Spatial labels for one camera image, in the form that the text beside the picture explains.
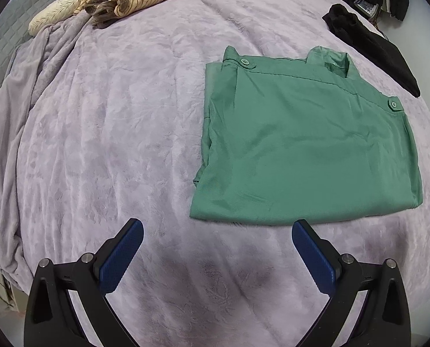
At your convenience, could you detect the green shirt garment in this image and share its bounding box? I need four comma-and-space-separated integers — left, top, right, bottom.
190, 46, 423, 226

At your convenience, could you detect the black garment on bed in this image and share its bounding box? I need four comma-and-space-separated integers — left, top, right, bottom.
323, 4, 421, 98

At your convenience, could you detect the small box of items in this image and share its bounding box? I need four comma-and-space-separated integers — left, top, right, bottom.
354, 0, 380, 19

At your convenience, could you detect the cream knitted pillow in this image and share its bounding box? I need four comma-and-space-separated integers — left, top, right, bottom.
27, 0, 80, 37

